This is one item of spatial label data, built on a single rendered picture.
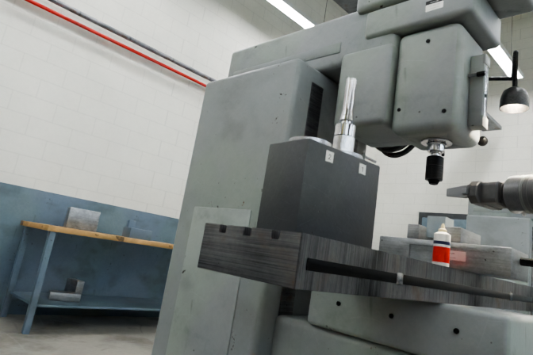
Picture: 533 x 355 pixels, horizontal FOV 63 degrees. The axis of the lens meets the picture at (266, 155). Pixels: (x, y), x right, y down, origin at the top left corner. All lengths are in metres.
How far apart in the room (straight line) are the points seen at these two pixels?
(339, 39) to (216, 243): 0.96
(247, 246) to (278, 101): 0.79
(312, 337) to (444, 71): 0.80
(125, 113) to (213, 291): 4.10
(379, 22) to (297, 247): 0.96
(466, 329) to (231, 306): 0.66
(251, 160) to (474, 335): 0.80
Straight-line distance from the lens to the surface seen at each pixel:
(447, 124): 1.23
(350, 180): 0.90
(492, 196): 1.14
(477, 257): 1.22
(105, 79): 5.33
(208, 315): 1.46
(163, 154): 5.57
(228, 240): 0.75
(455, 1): 1.36
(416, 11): 1.40
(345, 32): 1.53
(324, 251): 0.68
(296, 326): 1.30
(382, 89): 1.33
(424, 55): 1.34
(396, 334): 1.12
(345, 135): 0.96
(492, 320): 1.04
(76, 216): 4.53
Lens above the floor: 0.92
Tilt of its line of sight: 13 degrees up
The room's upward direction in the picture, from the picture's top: 9 degrees clockwise
